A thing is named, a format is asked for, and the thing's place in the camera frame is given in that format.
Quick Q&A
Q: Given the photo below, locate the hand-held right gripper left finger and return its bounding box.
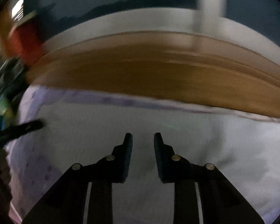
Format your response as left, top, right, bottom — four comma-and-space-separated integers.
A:
22, 133, 133, 224

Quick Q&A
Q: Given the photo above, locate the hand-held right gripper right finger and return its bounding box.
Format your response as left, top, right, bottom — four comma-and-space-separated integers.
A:
153, 132, 265, 224

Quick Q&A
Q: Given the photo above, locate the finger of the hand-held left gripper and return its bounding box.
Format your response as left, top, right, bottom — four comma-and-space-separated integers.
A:
0, 120, 44, 143

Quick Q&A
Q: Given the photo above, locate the striped grey shirt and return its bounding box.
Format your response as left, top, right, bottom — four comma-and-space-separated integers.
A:
35, 100, 280, 224

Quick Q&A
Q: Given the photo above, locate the colourful cloth pile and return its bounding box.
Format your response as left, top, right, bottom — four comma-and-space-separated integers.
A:
0, 93, 17, 131

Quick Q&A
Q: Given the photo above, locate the purple dotted bedsheet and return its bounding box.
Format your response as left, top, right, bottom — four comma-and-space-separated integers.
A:
5, 85, 280, 222

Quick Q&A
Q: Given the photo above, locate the dark cloth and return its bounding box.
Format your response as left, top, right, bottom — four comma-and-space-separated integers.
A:
0, 56, 28, 103

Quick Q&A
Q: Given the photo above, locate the red box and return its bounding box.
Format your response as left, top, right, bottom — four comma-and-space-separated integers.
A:
9, 20, 46, 66

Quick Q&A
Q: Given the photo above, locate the wooden window ledge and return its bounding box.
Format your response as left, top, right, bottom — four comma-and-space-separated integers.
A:
26, 31, 280, 120

